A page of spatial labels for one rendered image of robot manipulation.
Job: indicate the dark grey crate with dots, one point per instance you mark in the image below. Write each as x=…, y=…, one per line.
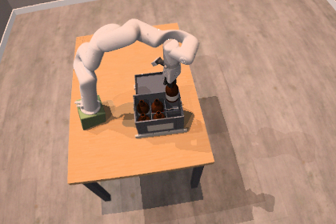
x=173, y=112

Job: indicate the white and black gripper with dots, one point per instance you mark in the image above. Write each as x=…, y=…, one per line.
x=170, y=75

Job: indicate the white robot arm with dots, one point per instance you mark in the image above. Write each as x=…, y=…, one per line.
x=89, y=55

